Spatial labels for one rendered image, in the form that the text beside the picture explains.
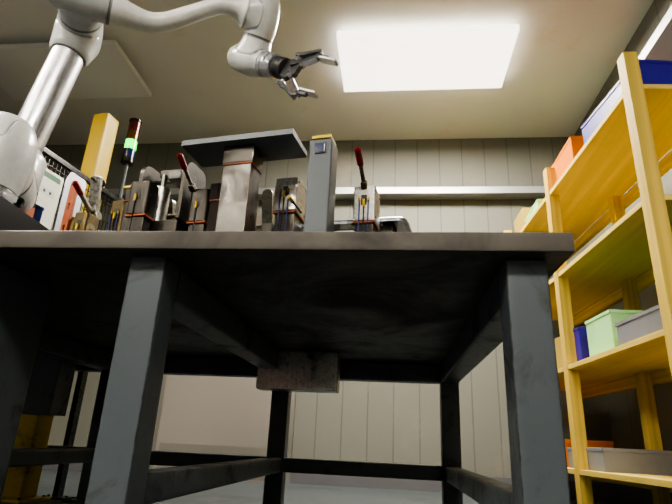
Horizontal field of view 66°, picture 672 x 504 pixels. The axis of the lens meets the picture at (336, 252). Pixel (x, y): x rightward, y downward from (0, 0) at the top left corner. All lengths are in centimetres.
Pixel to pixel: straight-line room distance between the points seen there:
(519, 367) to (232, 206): 93
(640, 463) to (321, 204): 203
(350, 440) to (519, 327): 328
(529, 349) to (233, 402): 351
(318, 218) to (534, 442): 79
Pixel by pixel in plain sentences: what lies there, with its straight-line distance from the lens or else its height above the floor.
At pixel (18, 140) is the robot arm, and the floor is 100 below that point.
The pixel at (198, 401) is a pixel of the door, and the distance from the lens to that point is 444.
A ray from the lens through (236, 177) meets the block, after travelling 160.
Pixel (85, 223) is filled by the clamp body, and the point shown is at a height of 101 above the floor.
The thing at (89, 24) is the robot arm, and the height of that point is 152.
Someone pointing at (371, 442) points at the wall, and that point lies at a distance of 422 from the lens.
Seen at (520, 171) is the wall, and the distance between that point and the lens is 494.
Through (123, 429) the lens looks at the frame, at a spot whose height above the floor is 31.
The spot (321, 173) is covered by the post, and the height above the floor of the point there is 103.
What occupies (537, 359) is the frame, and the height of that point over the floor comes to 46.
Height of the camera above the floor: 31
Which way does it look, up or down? 20 degrees up
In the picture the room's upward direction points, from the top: 3 degrees clockwise
